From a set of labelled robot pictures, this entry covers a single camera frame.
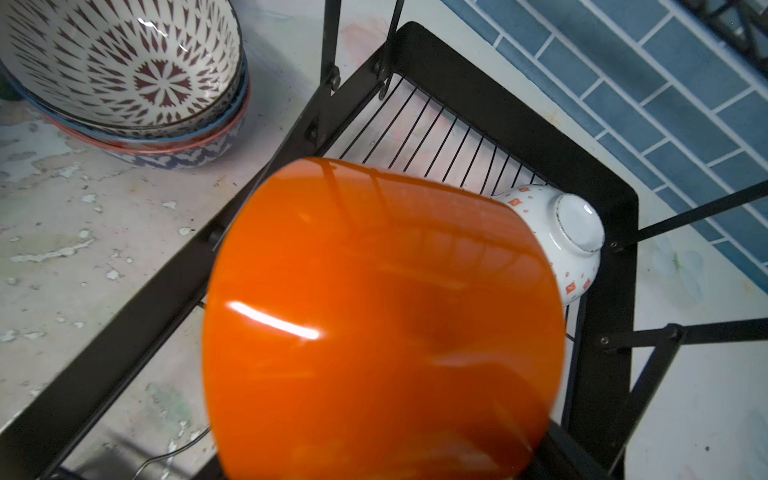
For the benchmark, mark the red rimmed stacked bowl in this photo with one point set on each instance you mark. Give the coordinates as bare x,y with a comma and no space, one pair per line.
189,155

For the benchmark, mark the blue rimmed stacked bowl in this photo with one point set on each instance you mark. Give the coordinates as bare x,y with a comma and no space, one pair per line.
208,128

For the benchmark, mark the orange plastic bowl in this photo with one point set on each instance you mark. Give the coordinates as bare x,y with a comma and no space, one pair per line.
363,324

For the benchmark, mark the white bowl orange diamonds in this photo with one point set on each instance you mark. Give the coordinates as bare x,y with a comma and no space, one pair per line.
569,231

